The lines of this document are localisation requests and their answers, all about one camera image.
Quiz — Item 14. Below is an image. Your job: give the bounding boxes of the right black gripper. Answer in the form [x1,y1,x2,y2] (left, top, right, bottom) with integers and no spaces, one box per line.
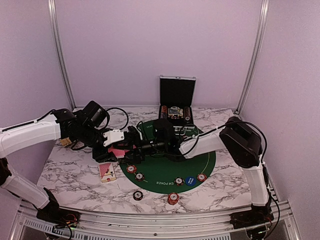
[117,132,167,165]

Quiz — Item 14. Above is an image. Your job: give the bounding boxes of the red 5 chips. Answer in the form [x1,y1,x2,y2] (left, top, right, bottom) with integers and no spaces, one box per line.
[126,165,137,174]
[197,173,207,182]

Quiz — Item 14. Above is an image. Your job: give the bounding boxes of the black 100 chips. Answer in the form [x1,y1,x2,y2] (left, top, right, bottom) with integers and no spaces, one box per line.
[174,177,185,186]
[135,172,145,182]

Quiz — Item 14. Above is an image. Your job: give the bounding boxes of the black red 100 chip stack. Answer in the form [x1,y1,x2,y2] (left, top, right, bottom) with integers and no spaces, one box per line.
[132,190,144,201]

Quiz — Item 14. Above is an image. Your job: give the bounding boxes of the red yellow 5 chip stack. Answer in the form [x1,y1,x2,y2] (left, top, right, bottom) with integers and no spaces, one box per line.
[167,192,179,205]

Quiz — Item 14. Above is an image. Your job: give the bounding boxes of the blue small blind button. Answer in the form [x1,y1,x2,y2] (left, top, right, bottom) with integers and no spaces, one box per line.
[184,176,197,187]

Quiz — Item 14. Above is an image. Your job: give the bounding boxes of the red playing card deck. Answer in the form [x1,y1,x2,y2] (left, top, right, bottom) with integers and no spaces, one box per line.
[108,146,129,159]

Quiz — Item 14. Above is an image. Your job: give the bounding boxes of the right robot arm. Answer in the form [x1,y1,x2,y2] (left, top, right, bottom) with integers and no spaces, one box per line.
[124,116,274,229]

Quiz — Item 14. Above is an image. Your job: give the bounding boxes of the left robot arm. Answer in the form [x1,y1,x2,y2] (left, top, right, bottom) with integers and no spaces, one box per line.
[0,101,124,226]

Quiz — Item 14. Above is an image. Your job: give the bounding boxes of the playing card box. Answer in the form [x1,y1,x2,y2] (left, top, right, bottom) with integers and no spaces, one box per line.
[98,162,116,183]

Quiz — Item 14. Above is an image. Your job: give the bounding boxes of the round green poker mat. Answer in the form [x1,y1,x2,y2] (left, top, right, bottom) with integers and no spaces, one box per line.
[118,121,216,194]

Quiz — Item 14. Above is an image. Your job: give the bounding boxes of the woven bamboo basket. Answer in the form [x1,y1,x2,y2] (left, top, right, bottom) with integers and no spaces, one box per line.
[59,137,73,147]

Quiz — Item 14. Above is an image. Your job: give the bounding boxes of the left chip row in case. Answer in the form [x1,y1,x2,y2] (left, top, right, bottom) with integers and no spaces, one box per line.
[159,105,168,123]

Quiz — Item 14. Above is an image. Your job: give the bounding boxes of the chip row in case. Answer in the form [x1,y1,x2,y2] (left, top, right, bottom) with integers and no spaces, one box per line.
[183,106,191,124]
[159,105,168,123]

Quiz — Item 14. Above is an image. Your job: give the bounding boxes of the card deck in case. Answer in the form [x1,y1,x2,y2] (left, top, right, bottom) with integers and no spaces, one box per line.
[168,106,183,119]

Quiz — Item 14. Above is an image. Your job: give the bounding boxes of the right chip row in case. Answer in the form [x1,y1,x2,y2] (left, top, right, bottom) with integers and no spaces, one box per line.
[183,106,191,124]

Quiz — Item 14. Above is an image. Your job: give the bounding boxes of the aluminium poker chip case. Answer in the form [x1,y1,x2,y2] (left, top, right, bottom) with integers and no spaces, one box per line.
[158,75,197,135]

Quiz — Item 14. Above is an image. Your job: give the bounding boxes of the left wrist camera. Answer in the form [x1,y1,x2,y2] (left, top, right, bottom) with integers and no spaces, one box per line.
[102,129,125,147]

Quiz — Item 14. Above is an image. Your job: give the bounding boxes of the front aluminium rail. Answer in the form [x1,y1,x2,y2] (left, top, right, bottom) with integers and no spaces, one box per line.
[7,200,302,240]

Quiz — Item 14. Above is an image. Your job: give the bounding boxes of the left aluminium frame post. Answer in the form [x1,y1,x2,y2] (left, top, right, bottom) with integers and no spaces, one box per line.
[48,0,77,110]

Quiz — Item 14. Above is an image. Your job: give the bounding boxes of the aluminium frame post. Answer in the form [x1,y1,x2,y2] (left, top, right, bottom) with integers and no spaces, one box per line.
[234,0,270,115]
[48,0,77,110]

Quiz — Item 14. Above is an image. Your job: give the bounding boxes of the right aluminium frame post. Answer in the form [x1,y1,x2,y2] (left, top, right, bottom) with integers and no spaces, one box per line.
[234,0,270,115]

